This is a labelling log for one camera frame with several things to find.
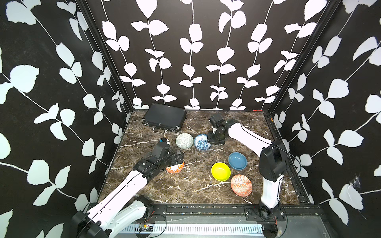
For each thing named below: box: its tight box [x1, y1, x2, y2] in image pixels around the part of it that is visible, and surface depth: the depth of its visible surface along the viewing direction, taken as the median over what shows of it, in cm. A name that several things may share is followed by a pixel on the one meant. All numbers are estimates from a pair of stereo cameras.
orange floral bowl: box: [165, 161, 186, 174], surface depth 88 cm
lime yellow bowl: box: [210, 162, 232, 182], surface depth 87 cm
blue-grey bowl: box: [228, 151, 248, 171], surface depth 93 cm
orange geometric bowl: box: [230, 174, 253, 197], surface depth 83 cm
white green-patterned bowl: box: [175, 132, 194, 150], surface depth 100 cm
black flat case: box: [141, 102, 188, 135], surface depth 113 cm
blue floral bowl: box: [193, 133, 212, 152], surface depth 94 cm
